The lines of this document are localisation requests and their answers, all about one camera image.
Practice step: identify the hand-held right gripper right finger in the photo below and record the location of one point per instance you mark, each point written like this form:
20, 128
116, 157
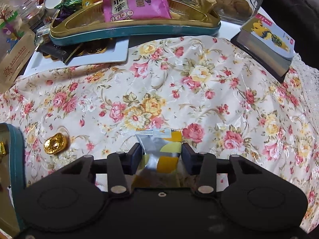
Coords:
188, 158

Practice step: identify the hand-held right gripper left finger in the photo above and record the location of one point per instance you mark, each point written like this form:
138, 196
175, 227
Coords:
135, 158

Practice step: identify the yellow grey snack packet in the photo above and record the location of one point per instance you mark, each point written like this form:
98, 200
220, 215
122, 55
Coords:
162, 154

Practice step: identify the shallow teal tin tray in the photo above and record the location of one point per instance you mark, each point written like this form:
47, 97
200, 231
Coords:
17, 154

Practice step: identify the floral tablecloth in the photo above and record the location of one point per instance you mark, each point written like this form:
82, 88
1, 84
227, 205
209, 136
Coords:
199, 99

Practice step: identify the gold ingot candy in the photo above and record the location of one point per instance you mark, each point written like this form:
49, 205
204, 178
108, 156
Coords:
56, 145

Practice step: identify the white rectangular plate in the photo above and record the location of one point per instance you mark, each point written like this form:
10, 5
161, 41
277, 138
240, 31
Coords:
107, 56

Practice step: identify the teal gold snack tin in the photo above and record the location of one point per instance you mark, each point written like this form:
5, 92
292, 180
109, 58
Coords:
139, 31

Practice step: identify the dark snack packet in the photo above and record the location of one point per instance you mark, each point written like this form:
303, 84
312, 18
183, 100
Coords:
59, 52

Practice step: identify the gold wrapped candy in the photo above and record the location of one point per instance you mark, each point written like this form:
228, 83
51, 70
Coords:
3, 148

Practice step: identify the card box with yellow picture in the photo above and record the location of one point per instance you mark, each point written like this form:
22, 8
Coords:
264, 42

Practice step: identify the white lace cloth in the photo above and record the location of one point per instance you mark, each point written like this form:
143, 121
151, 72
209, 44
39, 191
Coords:
305, 74

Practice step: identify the small plastic cookie jar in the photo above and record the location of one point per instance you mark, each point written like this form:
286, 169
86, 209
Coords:
42, 34

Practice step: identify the pink snack packet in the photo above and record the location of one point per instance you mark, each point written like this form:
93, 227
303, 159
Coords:
137, 3

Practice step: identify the brown paper snack bag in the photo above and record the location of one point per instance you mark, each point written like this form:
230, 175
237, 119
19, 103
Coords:
12, 54

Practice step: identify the glass jar with cookies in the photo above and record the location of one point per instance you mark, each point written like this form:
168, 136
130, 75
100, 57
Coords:
234, 2

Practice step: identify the green wrapped candy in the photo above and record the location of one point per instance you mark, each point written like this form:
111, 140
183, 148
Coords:
71, 2

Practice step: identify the white jar lid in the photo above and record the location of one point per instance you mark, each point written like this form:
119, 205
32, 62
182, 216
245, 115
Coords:
53, 0

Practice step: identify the empty glass jar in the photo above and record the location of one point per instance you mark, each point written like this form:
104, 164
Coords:
30, 12

